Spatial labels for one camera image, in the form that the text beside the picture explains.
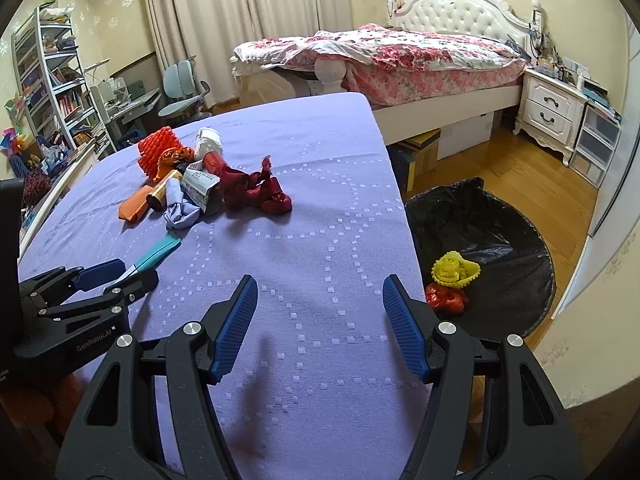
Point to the white desk lamp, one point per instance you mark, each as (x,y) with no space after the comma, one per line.
(97,66)

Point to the dark red fuzzy cloth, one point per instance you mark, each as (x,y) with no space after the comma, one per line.
(36,187)

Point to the clear plastic drawer unit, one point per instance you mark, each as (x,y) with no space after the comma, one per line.
(595,145)

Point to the lavender crumpled cloth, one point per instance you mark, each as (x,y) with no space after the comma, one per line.
(182,215)

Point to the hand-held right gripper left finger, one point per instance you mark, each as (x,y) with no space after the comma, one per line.
(235,325)

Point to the beige curtain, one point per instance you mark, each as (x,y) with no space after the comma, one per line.
(210,15)

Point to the printed paper packet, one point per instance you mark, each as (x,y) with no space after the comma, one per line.
(200,185)

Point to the white curved bed rail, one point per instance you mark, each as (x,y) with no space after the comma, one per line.
(55,190)

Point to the white bookshelf with books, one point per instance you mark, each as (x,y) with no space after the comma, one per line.
(55,95)

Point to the white nightstand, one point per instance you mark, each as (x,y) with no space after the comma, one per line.
(545,105)

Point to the orange foam fruit net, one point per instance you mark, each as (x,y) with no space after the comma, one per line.
(157,147)

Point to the white bed frame with headboard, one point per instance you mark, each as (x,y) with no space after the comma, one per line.
(450,15)

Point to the grey study desk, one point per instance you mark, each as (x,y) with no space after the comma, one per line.
(135,100)

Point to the gold bottle with black cap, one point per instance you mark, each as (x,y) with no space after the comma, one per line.
(162,191)

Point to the orange flat packet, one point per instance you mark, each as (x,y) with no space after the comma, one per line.
(132,207)

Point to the purple bedsheet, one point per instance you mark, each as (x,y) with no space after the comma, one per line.
(310,210)

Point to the dark red crumpled bag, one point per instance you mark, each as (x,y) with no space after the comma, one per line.
(260,195)

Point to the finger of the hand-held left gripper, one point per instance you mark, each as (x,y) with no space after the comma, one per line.
(102,274)
(135,285)

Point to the pink floral duvet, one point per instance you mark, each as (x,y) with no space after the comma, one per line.
(425,52)

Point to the colourful paper toys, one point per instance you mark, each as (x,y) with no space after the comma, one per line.
(12,132)

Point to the brown cardboard box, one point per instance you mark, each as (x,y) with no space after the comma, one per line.
(425,152)

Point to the orange snack wrapper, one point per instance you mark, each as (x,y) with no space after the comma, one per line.
(172,157)

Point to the red plastic bag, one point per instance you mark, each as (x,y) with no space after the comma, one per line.
(445,300)

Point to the trash bin with black bag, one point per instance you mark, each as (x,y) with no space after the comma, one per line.
(480,240)

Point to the blue plastic basket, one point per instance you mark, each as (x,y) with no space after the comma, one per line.
(19,165)

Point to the light blue desk chair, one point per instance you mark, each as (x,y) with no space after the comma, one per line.
(182,77)

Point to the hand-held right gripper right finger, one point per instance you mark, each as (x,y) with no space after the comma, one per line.
(402,325)

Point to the clutter of nightstand items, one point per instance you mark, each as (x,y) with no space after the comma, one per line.
(550,50)

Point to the white wardrobe door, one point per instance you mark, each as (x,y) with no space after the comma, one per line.
(610,210)

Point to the yellow foam fruit net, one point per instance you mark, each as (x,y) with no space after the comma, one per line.
(452,270)

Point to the white cardboard box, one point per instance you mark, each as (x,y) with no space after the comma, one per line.
(470,132)

